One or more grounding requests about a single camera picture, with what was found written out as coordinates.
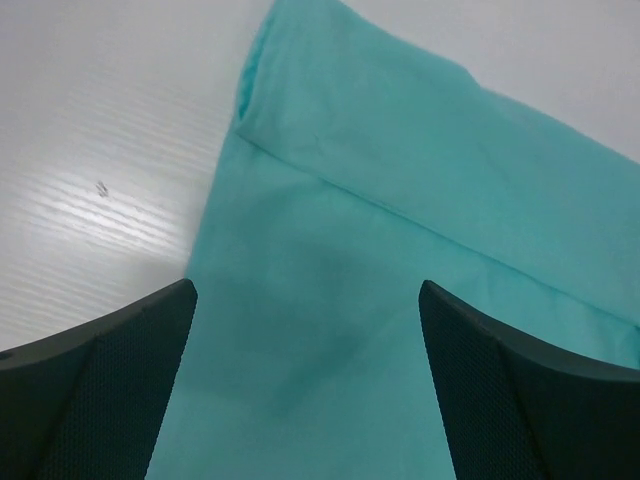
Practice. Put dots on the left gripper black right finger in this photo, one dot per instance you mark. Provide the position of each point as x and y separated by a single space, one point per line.
516 407

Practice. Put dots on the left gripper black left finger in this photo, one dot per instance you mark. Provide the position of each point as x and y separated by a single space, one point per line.
88 402

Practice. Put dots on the teal t shirt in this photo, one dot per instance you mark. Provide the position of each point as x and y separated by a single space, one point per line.
356 167

